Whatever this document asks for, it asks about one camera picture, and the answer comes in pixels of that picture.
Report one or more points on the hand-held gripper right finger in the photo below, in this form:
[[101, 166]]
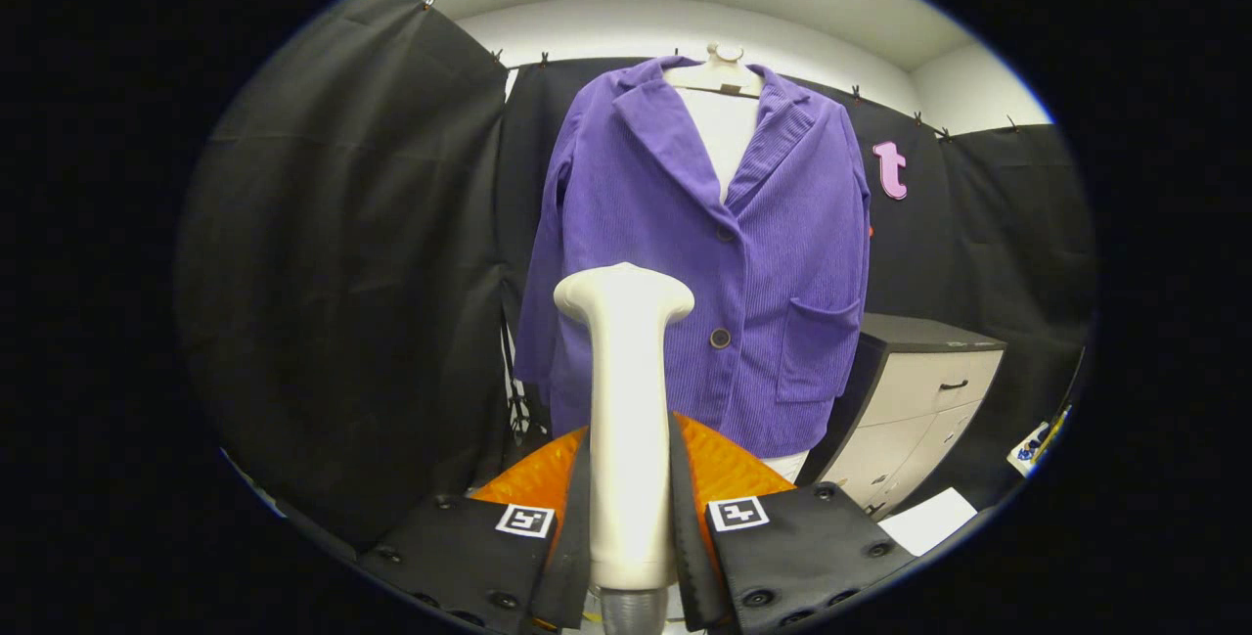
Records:
[[693, 557]]

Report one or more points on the white garment steamer head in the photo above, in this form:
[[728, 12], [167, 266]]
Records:
[[631, 420]]

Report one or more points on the white cabinet with grey top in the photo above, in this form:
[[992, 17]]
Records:
[[919, 390]]

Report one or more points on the white paper sheet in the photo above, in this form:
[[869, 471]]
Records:
[[929, 521]]

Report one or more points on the row of black clips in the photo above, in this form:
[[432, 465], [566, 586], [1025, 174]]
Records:
[[856, 92]]

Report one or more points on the pile of colourful items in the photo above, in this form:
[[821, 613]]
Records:
[[1032, 444]]

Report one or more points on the beige plastic hanger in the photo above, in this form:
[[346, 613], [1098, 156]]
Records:
[[719, 77]]

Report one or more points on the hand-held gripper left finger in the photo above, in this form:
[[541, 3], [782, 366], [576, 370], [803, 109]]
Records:
[[572, 557]]

